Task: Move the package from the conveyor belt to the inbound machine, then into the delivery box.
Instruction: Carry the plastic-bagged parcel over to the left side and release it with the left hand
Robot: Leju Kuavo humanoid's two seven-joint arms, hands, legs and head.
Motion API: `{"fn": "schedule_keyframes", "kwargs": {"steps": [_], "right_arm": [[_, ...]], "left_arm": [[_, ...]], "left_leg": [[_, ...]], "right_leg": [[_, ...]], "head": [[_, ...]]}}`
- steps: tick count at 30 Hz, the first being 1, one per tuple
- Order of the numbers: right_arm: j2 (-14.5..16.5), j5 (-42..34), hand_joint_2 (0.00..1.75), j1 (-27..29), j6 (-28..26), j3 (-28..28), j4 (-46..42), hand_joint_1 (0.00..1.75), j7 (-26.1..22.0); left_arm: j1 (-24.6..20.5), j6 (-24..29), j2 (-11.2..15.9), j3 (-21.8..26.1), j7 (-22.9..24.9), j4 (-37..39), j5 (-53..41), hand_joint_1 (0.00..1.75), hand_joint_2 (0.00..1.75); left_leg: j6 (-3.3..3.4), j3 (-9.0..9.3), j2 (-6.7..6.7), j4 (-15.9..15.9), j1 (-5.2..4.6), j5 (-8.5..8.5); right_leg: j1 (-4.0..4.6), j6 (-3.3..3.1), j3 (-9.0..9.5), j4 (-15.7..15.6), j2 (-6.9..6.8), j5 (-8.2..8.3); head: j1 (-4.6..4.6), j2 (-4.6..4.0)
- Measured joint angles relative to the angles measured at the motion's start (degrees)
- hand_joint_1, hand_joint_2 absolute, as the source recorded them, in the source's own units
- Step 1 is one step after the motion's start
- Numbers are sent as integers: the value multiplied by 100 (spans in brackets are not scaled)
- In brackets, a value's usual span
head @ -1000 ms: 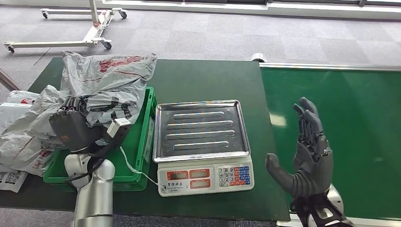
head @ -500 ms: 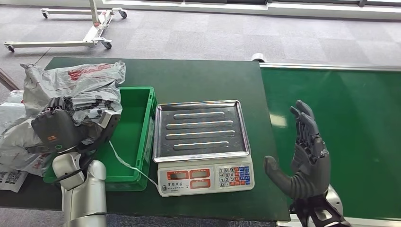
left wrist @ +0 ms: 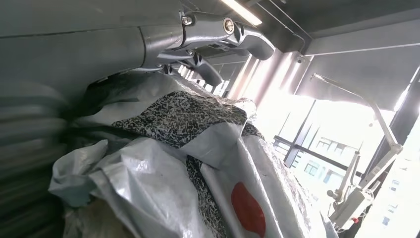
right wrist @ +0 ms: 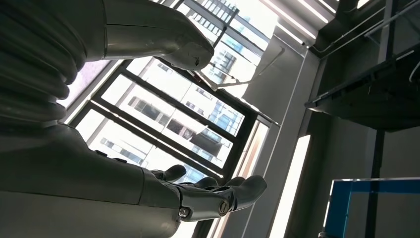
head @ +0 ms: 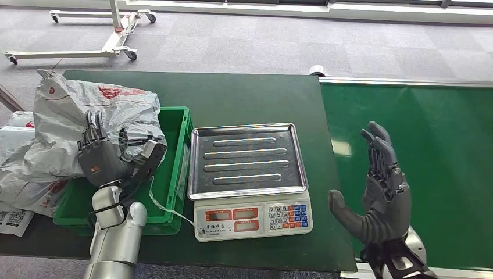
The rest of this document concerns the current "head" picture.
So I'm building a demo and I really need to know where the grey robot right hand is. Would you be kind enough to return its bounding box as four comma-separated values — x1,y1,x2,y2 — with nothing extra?
328,121,412,245

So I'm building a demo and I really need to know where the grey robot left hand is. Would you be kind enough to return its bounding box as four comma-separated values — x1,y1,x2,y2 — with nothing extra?
77,110,136,189

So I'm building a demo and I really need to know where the grey package with red print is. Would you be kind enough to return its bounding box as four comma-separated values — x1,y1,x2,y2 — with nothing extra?
0,152,72,219

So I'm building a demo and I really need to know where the white package with red logo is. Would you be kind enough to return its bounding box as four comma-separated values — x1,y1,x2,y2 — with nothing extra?
0,110,36,170

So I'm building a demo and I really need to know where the green conveyor belt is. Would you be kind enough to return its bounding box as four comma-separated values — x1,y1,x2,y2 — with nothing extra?
319,83,493,270

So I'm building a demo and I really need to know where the white package with QR code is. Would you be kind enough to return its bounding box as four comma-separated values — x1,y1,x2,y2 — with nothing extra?
0,200,36,238

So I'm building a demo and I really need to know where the green plastic crate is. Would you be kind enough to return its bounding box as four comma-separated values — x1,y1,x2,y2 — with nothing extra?
53,106,194,235

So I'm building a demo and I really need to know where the brown slanted bar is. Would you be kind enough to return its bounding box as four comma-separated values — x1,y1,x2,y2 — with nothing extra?
0,84,26,113

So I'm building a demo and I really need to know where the white wheeled stand base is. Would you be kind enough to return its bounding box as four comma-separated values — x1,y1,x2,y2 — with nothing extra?
4,0,158,66

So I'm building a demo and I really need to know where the white electronic weighing scale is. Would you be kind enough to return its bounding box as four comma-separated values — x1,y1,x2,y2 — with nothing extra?
187,122,314,244

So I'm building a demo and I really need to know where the stainless steel scale tray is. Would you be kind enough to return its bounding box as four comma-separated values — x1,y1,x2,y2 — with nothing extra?
187,122,309,201

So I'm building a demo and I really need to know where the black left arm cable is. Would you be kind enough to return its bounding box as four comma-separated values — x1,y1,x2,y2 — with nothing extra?
87,178,155,232

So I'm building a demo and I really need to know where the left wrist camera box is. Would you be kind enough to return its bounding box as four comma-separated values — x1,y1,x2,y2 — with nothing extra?
133,139,169,182

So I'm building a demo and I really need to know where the silver conveyor side rail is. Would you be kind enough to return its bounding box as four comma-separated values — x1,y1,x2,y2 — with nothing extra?
319,76,493,88

